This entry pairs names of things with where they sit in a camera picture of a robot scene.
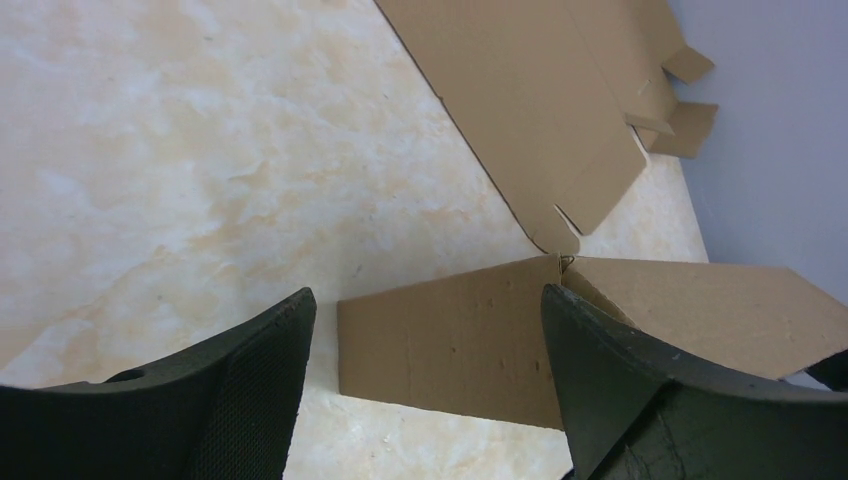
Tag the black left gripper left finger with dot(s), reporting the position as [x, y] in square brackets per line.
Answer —
[224, 408]

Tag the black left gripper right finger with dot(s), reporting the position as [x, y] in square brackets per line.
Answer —
[636, 407]

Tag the brown cardboard box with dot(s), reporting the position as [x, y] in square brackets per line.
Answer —
[472, 344]
[560, 101]

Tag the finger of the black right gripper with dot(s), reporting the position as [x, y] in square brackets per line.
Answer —
[831, 372]

